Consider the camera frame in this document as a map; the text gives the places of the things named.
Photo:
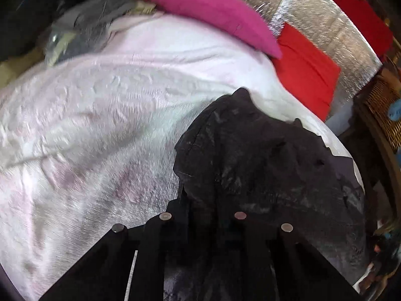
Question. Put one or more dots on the red square pillow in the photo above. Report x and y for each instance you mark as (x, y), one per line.
(306, 72)

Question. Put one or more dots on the magenta pillow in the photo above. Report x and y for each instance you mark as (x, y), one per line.
(234, 17)

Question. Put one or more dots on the black quilted puffer jacket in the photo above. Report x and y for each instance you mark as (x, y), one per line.
(236, 160)

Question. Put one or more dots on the wicker basket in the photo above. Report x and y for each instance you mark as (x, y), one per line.
(378, 101)

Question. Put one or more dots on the grey folded garment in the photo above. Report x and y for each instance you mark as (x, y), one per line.
(87, 27)

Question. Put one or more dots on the silver foil insulation panel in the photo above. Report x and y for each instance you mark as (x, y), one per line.
(324, 24)

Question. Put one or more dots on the black coat pile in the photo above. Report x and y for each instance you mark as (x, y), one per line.
(23, 23)

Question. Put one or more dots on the red blanket on railing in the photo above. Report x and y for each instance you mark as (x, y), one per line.
(374, 30)

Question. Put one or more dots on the white pink bed blanket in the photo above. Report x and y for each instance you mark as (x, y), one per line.
(90, 142)

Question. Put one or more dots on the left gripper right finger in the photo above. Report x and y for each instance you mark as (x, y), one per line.
(263, 262)

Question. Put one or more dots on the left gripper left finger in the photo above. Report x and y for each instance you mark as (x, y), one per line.
(126, 263)

